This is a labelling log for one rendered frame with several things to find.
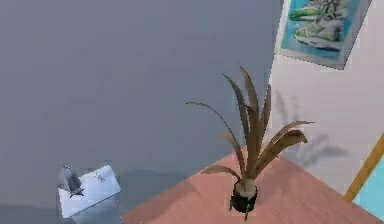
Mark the brown potted house plant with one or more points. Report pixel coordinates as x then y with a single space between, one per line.
252 140

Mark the grey pepper mill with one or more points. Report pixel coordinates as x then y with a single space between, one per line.
72 181

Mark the framed sneaker picture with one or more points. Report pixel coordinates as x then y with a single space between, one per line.
316 30

